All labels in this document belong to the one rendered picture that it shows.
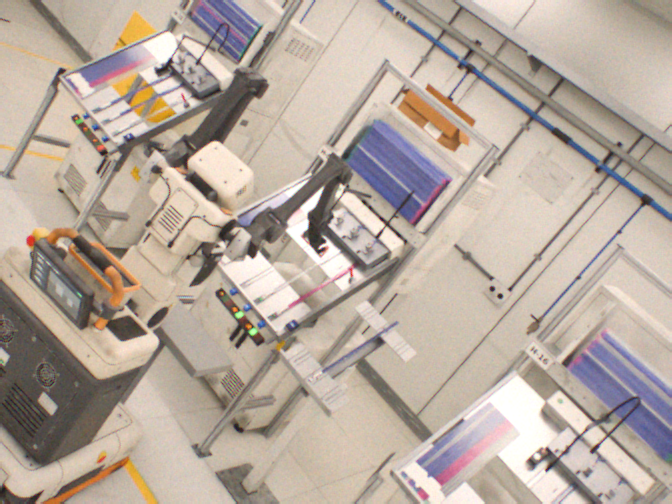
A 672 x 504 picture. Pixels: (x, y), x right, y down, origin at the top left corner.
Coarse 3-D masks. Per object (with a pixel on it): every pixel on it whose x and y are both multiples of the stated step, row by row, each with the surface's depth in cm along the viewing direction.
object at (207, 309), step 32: (224, 288) 377; (224, 320) 375; (256, 320) 364; (320, 320) 386; (224, 352) 374; (256, 352) 363; (320, 352) 360; (224, 384) 372; (288, 384) 361; (256, 416) 362; (288, 416) 391
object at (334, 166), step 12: (336, 156) 268; (324, 168) 267; (336, 168) 267; (348, 168) 272; (312, 180) 265; (324, 180) 266; (300, 192) 263; (312, 192) 264; (288, 204) 262; (300, 204) 263; (276, 216) 263; (288, 216) 261; (276, 228) 258; (276, 240) 264
